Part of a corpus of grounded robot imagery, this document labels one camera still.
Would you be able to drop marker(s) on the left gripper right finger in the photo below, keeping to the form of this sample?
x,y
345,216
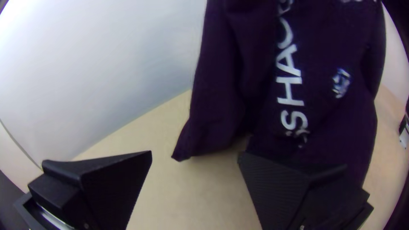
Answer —
x,y
287,198

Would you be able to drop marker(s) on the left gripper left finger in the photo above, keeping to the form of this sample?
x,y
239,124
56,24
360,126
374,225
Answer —
x,y
105,185

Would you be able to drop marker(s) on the black t-shirt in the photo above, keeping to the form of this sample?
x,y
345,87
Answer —
x,y
239,80

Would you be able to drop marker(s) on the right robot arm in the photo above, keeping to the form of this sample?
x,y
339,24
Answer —
x,y
405,131

